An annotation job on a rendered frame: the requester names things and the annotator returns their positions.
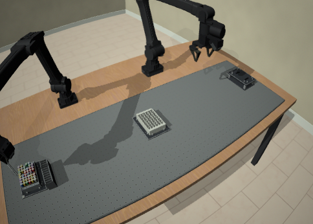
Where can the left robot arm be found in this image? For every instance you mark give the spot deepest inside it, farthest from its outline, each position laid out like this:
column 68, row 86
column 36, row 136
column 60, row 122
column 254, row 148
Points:
column 208, row 25

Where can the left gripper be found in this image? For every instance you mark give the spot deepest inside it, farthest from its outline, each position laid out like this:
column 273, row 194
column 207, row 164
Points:
column 195, row 44

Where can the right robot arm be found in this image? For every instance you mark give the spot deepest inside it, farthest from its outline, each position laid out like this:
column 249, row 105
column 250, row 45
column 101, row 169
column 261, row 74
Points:
column 29, row 44

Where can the grey curved work surface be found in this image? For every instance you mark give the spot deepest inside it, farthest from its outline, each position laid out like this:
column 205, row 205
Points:
column 102, row 162

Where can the white grid rack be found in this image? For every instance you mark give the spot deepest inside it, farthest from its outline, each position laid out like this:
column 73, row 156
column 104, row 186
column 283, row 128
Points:
column 150, row 121

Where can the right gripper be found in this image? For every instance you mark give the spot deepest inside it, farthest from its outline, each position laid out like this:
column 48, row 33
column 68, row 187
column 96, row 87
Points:
column 3, row 159

